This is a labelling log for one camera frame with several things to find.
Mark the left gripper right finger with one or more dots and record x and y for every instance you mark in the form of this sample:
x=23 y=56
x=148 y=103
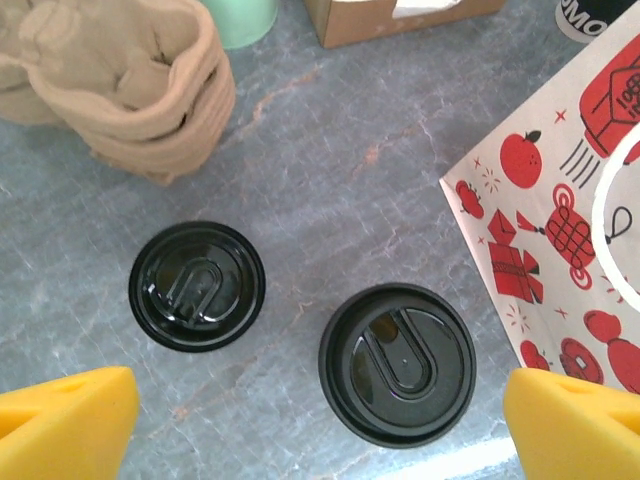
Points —
x=575 y=430

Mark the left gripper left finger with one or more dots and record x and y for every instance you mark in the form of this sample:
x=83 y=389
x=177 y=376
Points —
x=65 y=425

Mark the red white paper bag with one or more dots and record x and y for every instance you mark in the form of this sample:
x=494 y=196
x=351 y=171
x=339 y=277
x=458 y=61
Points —
x=545 y=250

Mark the black plastic cup lid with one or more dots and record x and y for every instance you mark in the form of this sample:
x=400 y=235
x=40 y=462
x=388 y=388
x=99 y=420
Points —
x=400 y=365

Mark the stack of paper cups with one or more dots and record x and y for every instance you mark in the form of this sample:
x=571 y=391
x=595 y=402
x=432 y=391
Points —
x=585 y=20

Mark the mint green holder cup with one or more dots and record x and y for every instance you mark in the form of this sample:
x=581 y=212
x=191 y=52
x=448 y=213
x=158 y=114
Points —
x=240 y=20

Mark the stack of white napkins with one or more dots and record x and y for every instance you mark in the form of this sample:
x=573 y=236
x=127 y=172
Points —
x=425 y=6

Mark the brown cardboard napkin box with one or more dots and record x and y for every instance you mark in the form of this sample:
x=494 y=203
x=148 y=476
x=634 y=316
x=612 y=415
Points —
x=350 y=22

